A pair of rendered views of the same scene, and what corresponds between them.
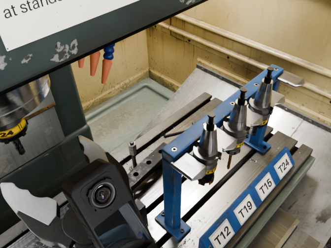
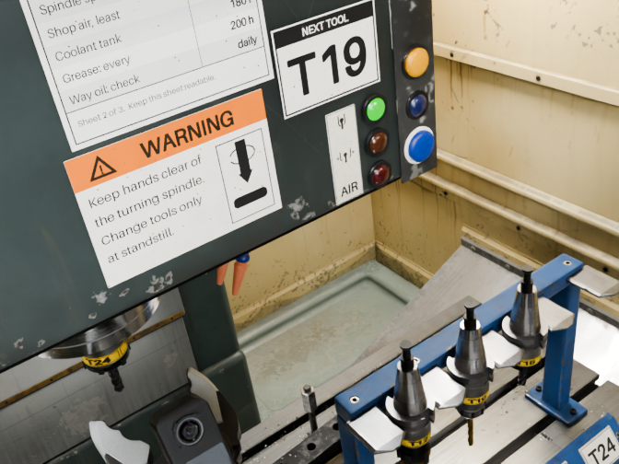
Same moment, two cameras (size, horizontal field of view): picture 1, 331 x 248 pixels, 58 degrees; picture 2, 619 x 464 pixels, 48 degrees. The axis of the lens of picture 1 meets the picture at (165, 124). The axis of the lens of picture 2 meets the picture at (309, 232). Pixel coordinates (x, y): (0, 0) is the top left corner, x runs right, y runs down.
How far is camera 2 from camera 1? 32 cm
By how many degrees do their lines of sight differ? 15
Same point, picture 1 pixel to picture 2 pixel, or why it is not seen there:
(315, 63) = not seen: outside the picture
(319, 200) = not seen: outside the picture
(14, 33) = (115, 272)
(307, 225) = not seen: outside the picture
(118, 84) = (313, 274)
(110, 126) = (291, 355)
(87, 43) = (183, 272)
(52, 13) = (149, 252)
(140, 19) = (242, 244)
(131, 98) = (337, 301)
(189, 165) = (376, 428)
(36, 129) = (150, 356)
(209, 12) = (477, 144)
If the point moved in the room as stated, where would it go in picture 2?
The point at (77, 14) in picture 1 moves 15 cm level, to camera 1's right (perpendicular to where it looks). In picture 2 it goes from (172, 249) to (367, 247)
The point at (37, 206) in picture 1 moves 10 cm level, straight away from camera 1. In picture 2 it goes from (127, 450) to (99, 384)
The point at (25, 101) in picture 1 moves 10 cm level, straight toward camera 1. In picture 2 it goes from (127, 322) to (144, 387)
